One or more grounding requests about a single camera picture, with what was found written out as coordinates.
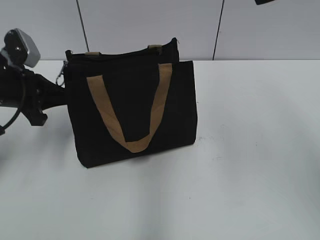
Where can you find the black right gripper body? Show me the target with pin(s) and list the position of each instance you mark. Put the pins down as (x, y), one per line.
(262, 2)

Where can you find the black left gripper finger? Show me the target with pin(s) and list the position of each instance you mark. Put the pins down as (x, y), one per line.
(49, 94)

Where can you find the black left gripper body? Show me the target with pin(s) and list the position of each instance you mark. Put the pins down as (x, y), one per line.
(18, 89)

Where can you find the black canvas tote bag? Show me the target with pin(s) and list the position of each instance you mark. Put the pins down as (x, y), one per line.
(130, 105)

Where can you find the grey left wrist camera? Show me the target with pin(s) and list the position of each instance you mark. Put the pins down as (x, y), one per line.
(22, 49)

